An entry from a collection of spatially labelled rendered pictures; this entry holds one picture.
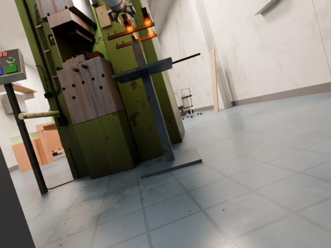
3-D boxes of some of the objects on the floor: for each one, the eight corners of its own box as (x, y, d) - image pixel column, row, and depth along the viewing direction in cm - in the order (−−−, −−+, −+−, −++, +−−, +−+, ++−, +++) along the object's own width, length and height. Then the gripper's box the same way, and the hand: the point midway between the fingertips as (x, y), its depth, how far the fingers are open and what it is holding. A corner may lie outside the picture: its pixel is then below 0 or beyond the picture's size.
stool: (198, 114, 613) (192, 94, 609) (203, 114, 559) (197, 92, 555) (181, 119, 608) (175, 100, 605) (184, 120, 554) (178, 98, 551)
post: (45, 193, 180) (1, 66, 174) (41, 194, 181) (-3, 67, 174) (48, 191, 184) (6, 66, 178) (44, 192, 185) (1, 68, 178)
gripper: (99, 16, 107) (112, 32, 130) (137, 3, 106) (144, 22, 129) (94, 1, 107) (109, 20, 130) (133, -13, 105) (140, 9, 129)
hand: (125, 19), depth 127 cm, fingers open, 7 cm apart
